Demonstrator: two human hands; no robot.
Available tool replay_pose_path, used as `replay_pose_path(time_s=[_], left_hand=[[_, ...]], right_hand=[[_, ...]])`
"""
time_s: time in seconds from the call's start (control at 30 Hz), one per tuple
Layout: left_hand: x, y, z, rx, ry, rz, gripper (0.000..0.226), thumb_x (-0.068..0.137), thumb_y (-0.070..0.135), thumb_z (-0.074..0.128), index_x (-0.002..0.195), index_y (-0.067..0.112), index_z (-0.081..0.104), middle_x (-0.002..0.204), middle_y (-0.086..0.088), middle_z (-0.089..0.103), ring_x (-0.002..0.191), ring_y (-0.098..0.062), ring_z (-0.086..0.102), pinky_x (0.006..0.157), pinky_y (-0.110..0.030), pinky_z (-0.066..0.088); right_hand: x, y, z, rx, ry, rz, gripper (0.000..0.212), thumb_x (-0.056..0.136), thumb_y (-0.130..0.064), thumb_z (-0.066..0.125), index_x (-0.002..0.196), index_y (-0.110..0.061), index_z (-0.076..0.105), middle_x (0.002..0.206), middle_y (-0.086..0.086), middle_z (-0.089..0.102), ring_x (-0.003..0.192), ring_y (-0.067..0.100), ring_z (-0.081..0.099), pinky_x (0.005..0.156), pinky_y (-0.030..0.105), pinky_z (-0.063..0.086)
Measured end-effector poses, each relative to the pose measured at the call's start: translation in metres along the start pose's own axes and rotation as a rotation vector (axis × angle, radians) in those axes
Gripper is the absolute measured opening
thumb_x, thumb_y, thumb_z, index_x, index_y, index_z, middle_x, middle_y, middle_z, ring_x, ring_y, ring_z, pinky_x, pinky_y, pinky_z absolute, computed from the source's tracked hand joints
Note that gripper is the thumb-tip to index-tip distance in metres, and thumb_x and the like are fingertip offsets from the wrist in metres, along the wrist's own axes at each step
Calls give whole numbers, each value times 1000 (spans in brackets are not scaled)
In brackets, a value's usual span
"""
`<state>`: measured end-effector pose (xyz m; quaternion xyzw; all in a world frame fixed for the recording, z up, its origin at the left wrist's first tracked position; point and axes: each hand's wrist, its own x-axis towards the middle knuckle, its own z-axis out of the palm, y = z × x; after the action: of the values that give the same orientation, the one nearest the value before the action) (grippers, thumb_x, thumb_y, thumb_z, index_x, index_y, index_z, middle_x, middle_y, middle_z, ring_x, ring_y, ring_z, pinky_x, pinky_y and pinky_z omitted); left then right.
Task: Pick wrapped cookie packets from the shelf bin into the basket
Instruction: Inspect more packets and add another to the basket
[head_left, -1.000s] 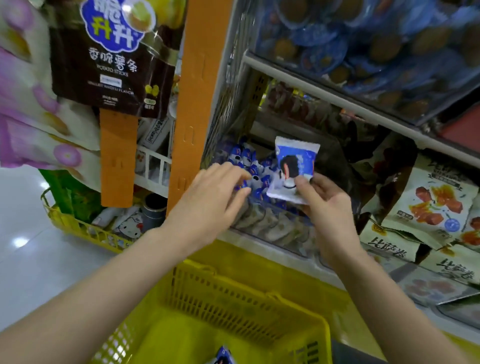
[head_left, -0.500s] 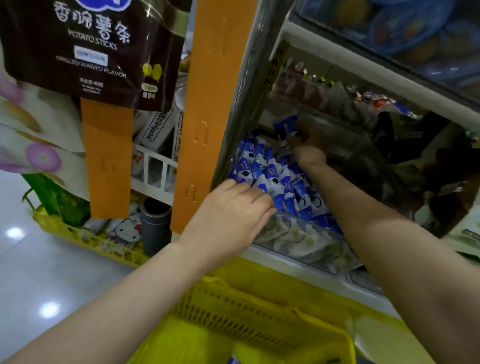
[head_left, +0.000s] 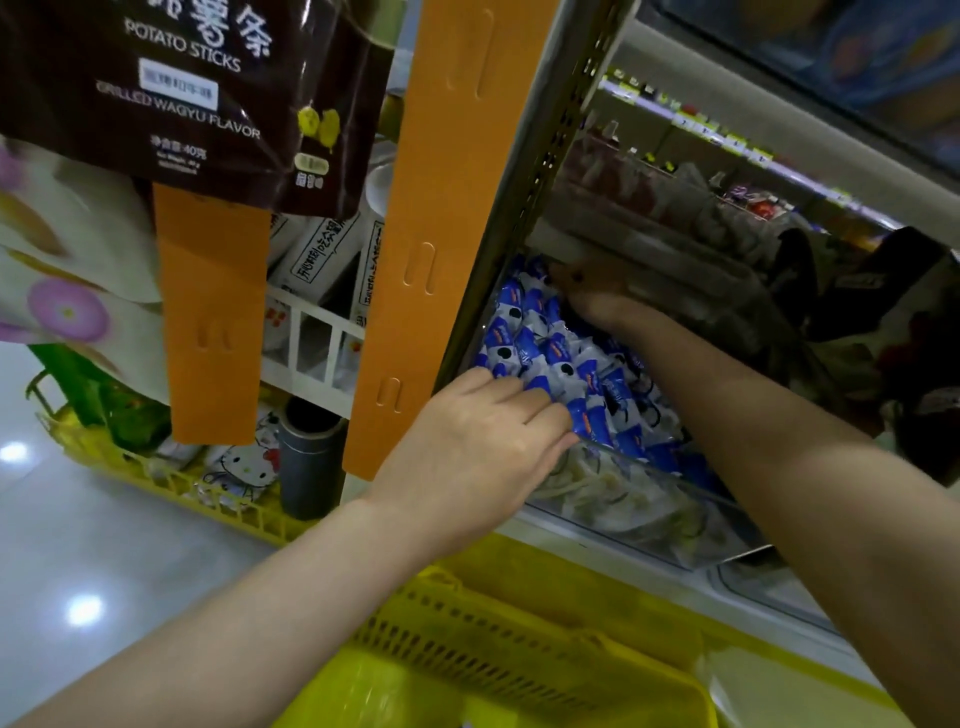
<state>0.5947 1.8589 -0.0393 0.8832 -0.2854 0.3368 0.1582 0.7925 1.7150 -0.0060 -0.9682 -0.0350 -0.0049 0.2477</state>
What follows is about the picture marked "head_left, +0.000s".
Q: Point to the person's right hand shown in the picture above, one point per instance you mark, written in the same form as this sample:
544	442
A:
600	300

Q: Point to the person's left hand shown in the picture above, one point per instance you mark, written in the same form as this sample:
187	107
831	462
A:
465	458

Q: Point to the pile of blue snack packets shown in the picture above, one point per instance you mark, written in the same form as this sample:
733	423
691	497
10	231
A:
608	398

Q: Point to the yellow plastic shopping basket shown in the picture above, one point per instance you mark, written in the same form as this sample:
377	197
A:
480	683

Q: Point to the person's left forearm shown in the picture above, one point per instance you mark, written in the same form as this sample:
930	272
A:
240	638

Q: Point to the person's right forearm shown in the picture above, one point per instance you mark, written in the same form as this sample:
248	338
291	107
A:
825	495

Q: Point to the yellow floor basket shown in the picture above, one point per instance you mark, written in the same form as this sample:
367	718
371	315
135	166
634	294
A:
135	480

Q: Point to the store shelf with yellow base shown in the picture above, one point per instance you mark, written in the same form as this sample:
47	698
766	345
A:
780	660

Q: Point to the green snack bags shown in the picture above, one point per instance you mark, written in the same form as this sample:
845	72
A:
90	402

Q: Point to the purple white snack bag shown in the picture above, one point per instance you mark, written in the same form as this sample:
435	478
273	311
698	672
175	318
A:
68	218
68	315

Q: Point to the row of small brown packets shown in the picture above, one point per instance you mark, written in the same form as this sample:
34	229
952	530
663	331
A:
675	195

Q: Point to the clear plastic bin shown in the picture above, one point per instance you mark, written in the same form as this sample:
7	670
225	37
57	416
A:
780	588
735	330

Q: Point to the dark grey cylinder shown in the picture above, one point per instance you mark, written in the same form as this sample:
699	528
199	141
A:
311	465

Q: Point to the white cartoon print packet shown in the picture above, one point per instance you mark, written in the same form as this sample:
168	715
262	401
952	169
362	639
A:
240	468

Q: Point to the white card packet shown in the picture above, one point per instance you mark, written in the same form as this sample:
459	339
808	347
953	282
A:
323	263

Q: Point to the orange hanging strip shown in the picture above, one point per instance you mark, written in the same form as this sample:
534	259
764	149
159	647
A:
210	315

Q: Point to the pile of blue jelly cups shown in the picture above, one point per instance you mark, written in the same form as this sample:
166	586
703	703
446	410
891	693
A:
840	60

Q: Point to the black potato stick bag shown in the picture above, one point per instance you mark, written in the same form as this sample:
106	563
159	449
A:
195	90

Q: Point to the orange shelf post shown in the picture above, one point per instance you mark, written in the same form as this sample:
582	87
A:
443	225

